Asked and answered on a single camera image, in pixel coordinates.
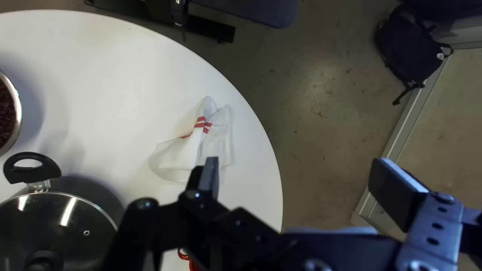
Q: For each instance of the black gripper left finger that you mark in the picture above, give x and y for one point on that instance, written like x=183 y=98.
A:
x=210 y=174

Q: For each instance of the black cooking pot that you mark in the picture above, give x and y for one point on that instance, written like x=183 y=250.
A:
x=31 y=168

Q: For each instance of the black robot cart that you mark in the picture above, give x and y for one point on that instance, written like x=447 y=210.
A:
x=152 y=12

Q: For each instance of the steel bowl of dark beans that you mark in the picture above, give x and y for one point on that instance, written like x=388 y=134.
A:
x=7 y=114

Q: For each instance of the white cloth red stripes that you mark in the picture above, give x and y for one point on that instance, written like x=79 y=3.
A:
x=201 y=144

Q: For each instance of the black backpack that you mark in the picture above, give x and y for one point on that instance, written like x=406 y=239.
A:
x=409 y=45

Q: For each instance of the glass pot lid black knob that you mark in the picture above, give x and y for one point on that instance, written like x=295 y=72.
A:
x=51 y=226

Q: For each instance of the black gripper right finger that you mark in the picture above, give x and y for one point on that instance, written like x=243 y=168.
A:
x=397 y=189

